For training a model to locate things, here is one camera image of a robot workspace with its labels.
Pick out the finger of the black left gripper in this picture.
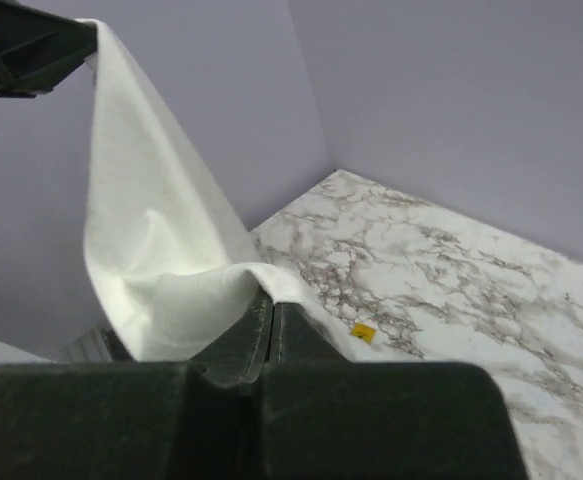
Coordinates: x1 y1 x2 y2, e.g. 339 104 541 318
0 1 97 98

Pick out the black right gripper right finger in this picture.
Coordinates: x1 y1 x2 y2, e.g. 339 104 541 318
256 304 528 479

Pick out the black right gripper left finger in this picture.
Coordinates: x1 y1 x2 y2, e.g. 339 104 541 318
0 292 273 479

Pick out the white t-shirt with flower print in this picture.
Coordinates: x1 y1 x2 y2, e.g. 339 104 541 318
83 22 362 361

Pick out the orange snack bag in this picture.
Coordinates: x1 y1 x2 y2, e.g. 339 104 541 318
351 323 376 343

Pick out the aluminium rail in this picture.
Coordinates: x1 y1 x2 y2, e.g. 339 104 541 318
60 327 113 363

